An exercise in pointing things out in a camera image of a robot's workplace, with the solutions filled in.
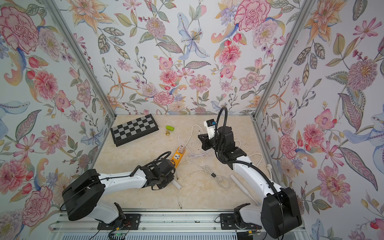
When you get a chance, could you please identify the orange power strip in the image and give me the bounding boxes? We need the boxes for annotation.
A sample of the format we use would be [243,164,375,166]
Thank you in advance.
[172,148,186,168]

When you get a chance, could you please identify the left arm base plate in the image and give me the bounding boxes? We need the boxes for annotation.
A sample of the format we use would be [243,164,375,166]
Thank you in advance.
[97,203,141,231]

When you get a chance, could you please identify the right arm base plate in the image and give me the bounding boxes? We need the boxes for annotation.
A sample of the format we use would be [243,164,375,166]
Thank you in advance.
[215,203,263,231]

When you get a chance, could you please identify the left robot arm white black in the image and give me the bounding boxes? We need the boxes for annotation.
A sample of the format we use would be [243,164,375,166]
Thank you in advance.
[60,151,176,228]

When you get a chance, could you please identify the black white folding chessboard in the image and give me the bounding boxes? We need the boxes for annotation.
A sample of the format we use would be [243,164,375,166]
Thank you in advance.
[110,114,159,147]

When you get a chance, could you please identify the green cylinder block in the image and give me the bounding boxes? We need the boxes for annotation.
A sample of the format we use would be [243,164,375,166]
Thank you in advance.
[166,125,175,132]

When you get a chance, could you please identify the pink usb wall charger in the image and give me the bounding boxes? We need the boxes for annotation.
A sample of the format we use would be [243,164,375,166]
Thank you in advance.
[178,146,185,154]

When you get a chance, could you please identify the white electric toothbrush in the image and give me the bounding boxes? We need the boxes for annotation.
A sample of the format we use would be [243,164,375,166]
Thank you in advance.
[230,175,260,206]
[171,180,182,190]

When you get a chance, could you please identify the white power strip cord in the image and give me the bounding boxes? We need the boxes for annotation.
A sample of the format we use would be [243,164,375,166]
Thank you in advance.
[182,124,272,178]

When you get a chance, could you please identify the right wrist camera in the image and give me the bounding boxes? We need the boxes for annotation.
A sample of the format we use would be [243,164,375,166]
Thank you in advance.
[204,119,216,140]

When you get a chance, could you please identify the aluminium front rail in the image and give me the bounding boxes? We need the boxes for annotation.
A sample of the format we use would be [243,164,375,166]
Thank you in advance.
[47,209,307,235]

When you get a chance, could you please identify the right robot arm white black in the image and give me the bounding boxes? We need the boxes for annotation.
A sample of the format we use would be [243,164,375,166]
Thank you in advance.
[198,107,302,240]

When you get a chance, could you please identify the white usb charging cable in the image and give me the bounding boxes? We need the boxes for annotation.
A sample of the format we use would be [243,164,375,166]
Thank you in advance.
[176,133,215,160]

